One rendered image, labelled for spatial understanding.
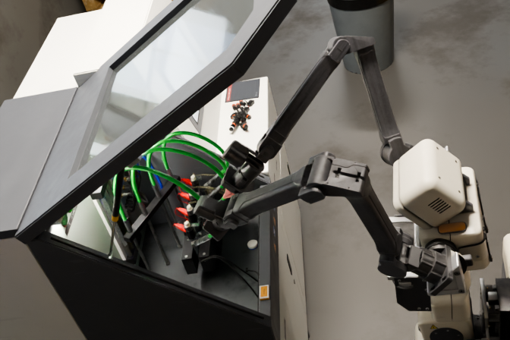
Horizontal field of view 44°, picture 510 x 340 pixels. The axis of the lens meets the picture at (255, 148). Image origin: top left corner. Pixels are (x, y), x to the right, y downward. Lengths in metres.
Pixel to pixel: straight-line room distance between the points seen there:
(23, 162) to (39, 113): 0.27
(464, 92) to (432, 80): 0.26
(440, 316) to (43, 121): 1.42
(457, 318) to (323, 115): 2.50
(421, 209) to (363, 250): 1.68
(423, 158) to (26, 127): 1.27
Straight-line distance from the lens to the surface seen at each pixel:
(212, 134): 2.70
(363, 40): 1.96
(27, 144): 2.15
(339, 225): 3.59
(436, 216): 1.80
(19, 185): 1.98
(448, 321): 2.16
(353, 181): 1.44
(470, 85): 4.53
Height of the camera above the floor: 2.56
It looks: 37 degrees down
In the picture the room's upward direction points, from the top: 15 degrees counter-clockwise
